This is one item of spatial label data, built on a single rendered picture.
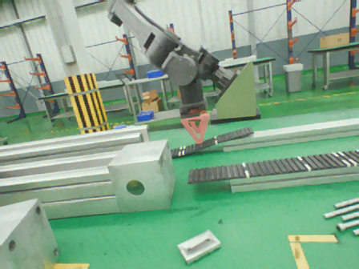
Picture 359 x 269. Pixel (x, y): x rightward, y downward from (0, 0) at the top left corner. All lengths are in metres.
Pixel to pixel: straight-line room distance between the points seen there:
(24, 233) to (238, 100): 0.74
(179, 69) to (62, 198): 0.33
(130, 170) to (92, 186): 0.08
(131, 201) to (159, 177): 0.07
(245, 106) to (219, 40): 7.20
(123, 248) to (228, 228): 0.15
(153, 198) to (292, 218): 0.22
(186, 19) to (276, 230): 7.99
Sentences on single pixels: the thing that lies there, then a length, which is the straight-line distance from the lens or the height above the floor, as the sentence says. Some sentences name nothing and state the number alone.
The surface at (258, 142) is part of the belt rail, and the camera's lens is 0.61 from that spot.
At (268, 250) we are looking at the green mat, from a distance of 0.34.
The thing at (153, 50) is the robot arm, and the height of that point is 1.05.
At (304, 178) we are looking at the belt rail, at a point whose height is 0.79.
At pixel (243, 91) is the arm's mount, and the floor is 0.88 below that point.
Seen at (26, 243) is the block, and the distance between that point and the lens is 0.35.
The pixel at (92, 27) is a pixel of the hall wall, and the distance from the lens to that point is 9.35.
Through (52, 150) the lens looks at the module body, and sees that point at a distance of 0.69.
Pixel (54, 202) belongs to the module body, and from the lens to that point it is 0.51.
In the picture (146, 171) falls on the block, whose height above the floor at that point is 0.86.
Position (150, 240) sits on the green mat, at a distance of 0.37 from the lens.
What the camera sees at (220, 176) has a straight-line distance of 0.43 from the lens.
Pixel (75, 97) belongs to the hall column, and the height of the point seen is 0.80.
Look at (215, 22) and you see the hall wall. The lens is 8.07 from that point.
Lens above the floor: 1.02
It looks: 17 degrees down
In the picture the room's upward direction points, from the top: 10 degrees counter-clockwise
